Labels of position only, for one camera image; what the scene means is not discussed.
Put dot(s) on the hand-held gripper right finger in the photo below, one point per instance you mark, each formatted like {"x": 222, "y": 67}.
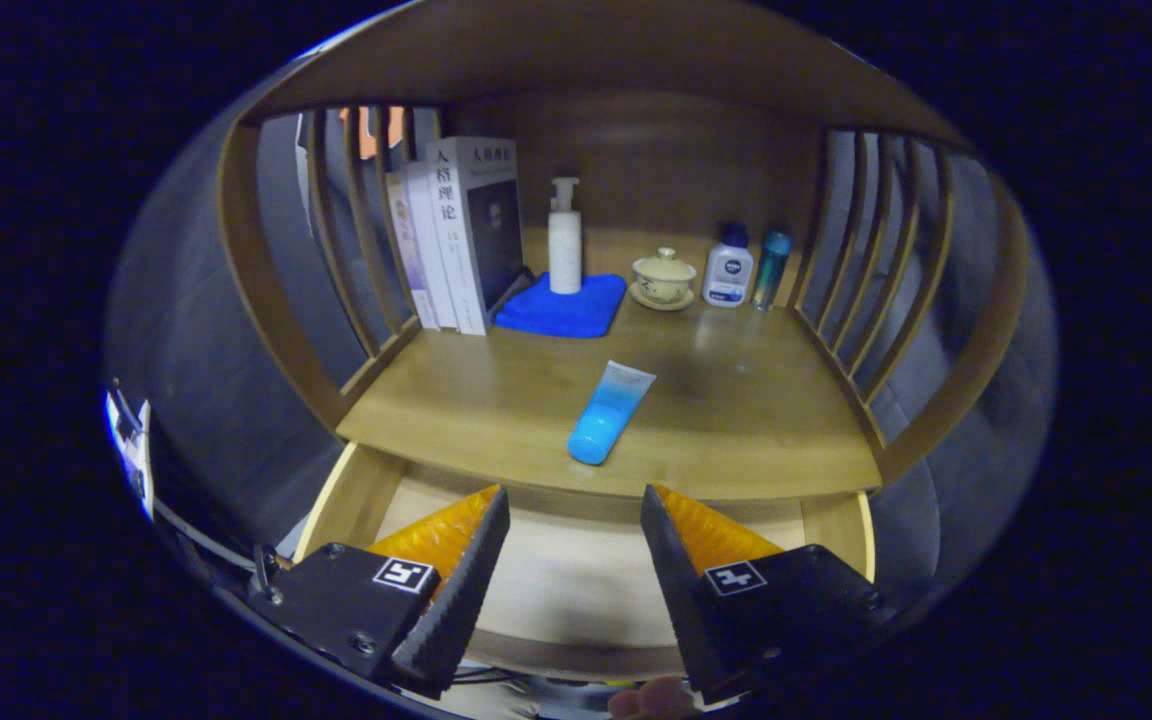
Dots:
{"x": 686, "y": 600}

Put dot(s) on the wooden drawer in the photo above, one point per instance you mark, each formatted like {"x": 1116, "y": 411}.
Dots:
{"x": 576, "y": 590}

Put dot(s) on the wooden countertop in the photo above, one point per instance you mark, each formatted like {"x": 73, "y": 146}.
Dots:
{"x": 736, "y": 400}

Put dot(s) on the thick white and black book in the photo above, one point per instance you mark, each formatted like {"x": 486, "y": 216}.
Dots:
{"x": 456, "y": 240}

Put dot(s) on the thin pale pink book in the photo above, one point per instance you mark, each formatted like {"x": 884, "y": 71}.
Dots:
{"x": 408, "y": 260}

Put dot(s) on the teal slim bottle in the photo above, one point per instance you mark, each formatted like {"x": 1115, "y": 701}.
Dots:
{"x": 771, "y": 270}

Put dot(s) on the blue folded cloth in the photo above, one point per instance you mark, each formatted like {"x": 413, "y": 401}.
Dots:
{"x": 561, "y": 312}

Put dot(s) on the white pump bottle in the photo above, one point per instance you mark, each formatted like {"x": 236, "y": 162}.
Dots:
{"x": 565, "y": 255}

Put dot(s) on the blue squeeze tube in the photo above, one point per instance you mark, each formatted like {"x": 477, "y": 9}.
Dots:
{"x": 606, "y": 415}

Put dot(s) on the thin white book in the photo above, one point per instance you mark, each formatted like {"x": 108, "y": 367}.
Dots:
{"x": 429, "y": 250}

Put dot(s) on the wooden cabinet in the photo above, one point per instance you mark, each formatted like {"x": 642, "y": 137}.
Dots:
{"x": 666, "y": 150}

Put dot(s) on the beige lidded ceramic teacup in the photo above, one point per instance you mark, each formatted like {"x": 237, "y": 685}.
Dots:
{"x": 663, "y": 278}

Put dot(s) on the white bottle with blue cap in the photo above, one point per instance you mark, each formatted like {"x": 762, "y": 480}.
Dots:
{"x": 728, "y": 272}

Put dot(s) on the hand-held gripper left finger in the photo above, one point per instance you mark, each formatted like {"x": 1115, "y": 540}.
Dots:
{"x": 461, "y": 590}

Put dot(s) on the white stand device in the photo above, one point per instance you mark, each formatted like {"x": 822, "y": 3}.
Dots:
{"x": 131, "y": 440}

